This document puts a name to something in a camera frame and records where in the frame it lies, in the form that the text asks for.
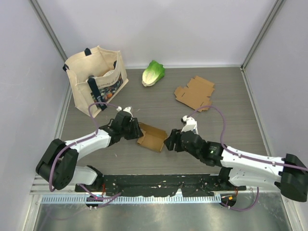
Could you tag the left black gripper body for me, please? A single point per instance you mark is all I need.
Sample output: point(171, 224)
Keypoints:
point(129, 132)

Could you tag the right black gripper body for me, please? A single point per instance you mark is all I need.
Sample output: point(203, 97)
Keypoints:
point(179, 146)

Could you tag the brown cardboard box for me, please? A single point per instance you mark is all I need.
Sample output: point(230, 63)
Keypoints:
point(153, 138)

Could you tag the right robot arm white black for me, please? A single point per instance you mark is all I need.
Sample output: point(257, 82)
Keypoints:
point(287, 174)

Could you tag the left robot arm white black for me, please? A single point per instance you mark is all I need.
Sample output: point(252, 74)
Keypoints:
point(58, 165)

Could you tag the white item inside bag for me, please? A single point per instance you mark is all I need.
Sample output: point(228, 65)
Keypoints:
point(109, 73)

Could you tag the beige canvas tote bag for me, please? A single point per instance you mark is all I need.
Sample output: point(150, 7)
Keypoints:
point(85, 71)

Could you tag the green lettuce head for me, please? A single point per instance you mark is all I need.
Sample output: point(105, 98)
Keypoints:
point(153, 73)

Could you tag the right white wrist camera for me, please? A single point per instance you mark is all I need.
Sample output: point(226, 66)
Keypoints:
point(189, 124)

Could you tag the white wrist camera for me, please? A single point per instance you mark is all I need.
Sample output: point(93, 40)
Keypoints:
point(189, 124)
point(127, 110)

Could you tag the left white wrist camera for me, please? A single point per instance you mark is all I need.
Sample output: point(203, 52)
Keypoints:
point(127, 110)

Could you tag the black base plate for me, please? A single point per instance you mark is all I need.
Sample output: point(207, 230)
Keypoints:
point(191, 185)

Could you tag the white slotted cable duct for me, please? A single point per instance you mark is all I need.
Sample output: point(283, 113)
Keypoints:
point(177, 199)

